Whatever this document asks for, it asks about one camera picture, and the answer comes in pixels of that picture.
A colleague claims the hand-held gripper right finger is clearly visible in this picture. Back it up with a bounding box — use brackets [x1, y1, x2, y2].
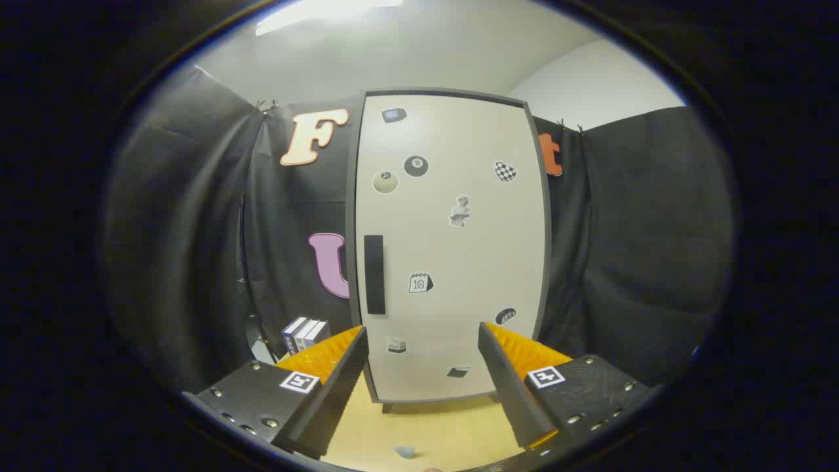
[477, 321, 663, 452]

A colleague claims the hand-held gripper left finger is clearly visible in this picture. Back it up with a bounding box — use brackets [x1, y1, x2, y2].
[180, 324, 370, 460]

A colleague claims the black door handle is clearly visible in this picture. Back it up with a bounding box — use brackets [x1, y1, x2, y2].
[363, 234, 387, 316]

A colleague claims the thin black pole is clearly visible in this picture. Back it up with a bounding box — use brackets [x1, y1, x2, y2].
[236, 193, 271, 348]

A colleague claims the grey cabinet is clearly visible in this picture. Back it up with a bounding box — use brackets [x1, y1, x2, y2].
[345, 88, 554, 414]

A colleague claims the black backdrop cloth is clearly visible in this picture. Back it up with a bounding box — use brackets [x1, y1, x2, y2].
[104, 64, 733, 395]

